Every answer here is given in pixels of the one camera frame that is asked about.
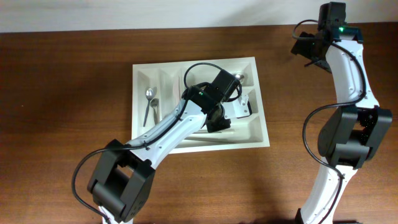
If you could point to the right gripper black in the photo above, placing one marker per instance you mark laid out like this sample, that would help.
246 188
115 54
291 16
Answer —
302 48

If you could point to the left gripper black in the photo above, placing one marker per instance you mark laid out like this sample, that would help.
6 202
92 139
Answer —
213 125

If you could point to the thin metal utensil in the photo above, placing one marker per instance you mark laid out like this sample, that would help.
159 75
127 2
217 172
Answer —
217 137

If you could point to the small metal teaspoon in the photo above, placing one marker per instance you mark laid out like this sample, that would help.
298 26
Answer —
150 94
155 107

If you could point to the pale pink plastic knife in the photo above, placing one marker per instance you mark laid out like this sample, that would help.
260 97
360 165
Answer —
177 88

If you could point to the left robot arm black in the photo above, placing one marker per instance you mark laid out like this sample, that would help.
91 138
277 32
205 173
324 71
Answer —
123 177

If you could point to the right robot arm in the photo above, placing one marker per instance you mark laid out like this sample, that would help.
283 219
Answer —
354 132

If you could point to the white plastic cutlery tray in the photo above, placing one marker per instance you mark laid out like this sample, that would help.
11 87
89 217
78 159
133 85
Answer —
250 131

